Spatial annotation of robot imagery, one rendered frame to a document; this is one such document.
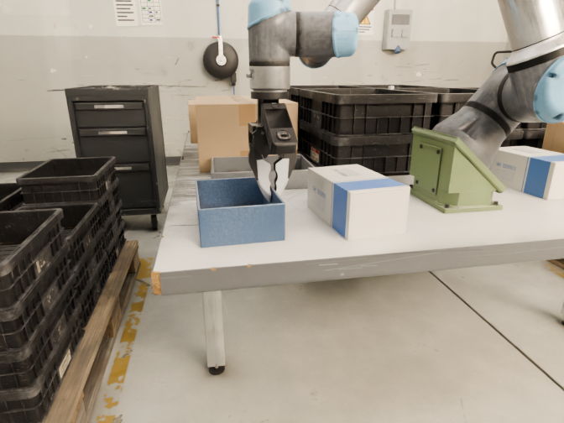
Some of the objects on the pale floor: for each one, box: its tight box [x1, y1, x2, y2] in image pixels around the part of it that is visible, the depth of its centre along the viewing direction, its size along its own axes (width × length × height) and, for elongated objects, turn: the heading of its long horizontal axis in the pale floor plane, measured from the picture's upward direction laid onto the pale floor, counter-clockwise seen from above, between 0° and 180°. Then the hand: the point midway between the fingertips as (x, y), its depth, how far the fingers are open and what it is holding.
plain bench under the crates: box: [151, 130, 564, 375], centre depth 159 cm, size 160×160×70 cm
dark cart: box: [65, 85, 169, 230], centre depth 269 cm, size 60×45×90 cm
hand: (273, 196), depth 79 cm, fingers closed
